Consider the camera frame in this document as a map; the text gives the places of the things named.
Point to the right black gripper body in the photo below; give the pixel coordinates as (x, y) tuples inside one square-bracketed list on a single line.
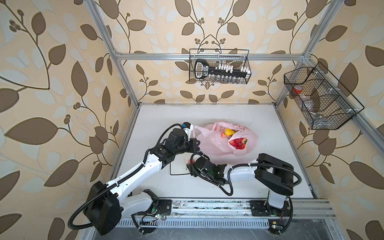
[(195, 172)]

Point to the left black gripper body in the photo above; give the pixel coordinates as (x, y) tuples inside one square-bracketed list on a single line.
[(189, 146)]

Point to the pink plastic bag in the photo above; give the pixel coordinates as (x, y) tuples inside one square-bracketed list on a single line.
[(212, 143)]

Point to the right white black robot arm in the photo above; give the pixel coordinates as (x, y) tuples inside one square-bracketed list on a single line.
[(278, 176)]

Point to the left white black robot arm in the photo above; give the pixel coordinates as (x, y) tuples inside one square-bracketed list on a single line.
[(108, 203)]

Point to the white square plate black rim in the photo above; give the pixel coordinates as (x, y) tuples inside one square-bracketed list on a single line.
[(178, 167)]

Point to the black test tube rack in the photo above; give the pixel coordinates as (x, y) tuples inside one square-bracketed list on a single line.
[(203, 70)]

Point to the clear bottle red cap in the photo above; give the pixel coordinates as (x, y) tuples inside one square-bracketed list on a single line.
[(306, 104)]

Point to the back black wire basket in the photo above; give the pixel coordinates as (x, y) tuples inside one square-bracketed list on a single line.
[(235, 57)]

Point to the black wire basket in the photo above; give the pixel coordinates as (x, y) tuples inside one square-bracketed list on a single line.
[(235, 57), (334, 100)]

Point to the right black wire basket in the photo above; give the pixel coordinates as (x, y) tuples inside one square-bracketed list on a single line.
[(334, 100)]

